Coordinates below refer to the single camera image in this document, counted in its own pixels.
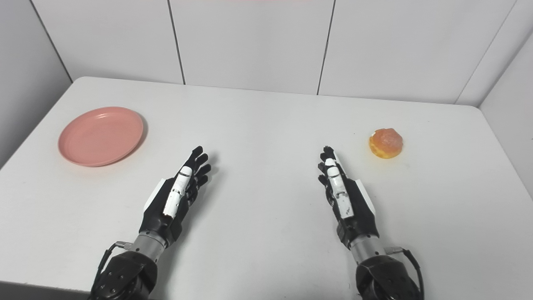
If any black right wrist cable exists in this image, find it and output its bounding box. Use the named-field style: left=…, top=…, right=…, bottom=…
left=385, top=247, right=425, bottom=300

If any orange cream puff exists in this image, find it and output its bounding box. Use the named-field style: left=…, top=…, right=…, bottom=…
left=369, top=128, right=403, bottom=159

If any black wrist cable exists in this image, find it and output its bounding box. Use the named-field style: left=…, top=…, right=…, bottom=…
left=385, top=247, right=425, bottom=300
left=90, top=241, right=133, bottom=298

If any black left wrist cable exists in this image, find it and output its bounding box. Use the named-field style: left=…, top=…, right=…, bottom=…
left=90, top=241, right=133, bottom=298

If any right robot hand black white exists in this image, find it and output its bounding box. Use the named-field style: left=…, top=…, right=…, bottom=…
left=318, top=146, right=380, bottom=250

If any pink round plate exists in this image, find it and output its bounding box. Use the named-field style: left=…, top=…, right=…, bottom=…
left=58, top=107, right=144, bottom=167

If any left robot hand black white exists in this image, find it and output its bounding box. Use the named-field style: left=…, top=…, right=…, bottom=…
left=139, top=146, right=212, bottom=248

